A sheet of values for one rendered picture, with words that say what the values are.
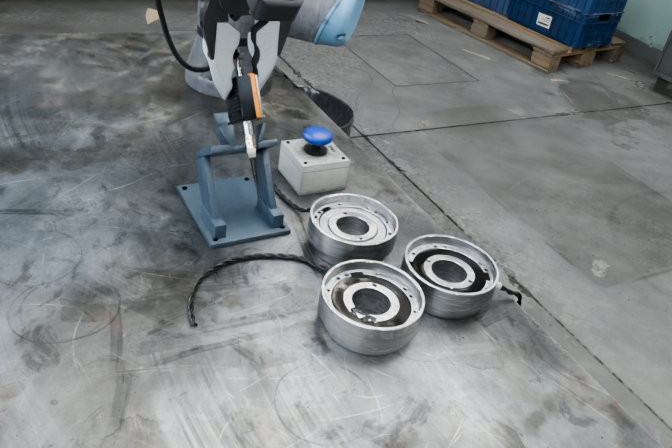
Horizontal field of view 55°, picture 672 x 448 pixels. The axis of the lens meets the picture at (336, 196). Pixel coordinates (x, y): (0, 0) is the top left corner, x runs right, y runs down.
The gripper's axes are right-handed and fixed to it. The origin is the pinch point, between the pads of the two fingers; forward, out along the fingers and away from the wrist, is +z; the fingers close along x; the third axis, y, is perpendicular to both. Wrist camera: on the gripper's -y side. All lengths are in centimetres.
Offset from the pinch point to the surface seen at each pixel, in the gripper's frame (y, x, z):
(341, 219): -8.8, -10.2, 13.6
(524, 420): -38.9, -13.0, 16.1
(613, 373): 1, -120, 97
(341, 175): 0.6, -15.6, 13.9
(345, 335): -25.6, -1.3, 13.8
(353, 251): -15.3, -8.0, 13.1
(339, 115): 96, -77, 59
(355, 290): -20.9, -5.0, 13.2
